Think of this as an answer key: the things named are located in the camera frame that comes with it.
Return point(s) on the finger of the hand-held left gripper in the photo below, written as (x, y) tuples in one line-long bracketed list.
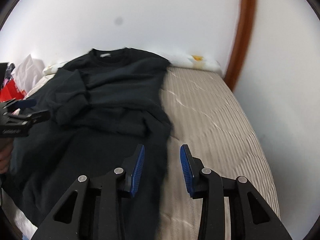
[(26, 102), (37, 117)]

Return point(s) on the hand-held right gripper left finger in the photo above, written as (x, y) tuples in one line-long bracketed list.
[(137, 170)]

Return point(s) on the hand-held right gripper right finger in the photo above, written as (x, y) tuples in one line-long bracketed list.
[(186, 170)]

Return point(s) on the black sweater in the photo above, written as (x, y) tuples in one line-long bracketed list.
[(112, 85)]

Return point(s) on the person's left hand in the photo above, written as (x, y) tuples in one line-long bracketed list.
[(5, 156)]

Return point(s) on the red box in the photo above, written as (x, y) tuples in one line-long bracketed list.
[(10, 91)]

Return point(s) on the white plastic bag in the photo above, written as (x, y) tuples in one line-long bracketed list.
[(27, 72)]

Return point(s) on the dark patterned cloth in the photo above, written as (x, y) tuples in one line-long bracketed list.
[(7, 71)]

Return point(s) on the striped quilted bed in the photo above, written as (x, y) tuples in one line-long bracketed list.
[(212, 120)]

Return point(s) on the white pillow with yellow print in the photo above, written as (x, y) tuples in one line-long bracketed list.
[(180, 58)]

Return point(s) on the brown wooden door frame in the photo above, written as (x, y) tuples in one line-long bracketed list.
[(243, 30)]

